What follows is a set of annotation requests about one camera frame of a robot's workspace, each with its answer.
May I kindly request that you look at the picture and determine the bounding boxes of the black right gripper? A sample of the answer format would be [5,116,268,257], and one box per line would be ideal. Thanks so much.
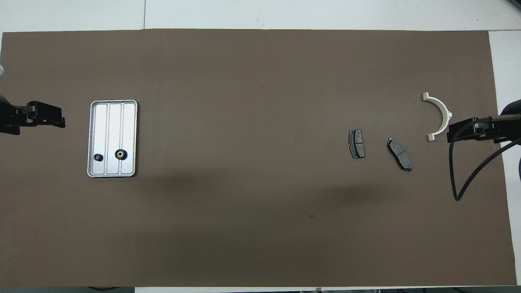
[447,99,521,144]

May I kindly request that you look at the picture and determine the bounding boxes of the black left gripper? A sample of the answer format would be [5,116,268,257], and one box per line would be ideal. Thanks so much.
[0,94,66,135]

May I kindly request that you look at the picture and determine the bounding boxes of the silver metal tray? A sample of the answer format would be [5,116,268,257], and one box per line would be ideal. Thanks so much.
[87,100,138,178]

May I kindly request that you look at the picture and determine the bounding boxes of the elongated dark grey brake pad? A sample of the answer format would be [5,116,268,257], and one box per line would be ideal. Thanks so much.
[387,138,412,172]

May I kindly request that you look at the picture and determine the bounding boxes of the rectangular dark grey brake pad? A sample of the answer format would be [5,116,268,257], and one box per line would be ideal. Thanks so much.
[348,129,366,160]

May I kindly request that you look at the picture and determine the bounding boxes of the brown table mat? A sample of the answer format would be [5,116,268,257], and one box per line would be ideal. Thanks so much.
[0,28,517,288]

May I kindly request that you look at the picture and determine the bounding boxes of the white half ring clamp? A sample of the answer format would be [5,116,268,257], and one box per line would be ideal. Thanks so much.
[422,92,453,142]

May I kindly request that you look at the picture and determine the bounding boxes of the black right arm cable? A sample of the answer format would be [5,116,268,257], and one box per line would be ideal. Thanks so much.
[448,118,521,202]

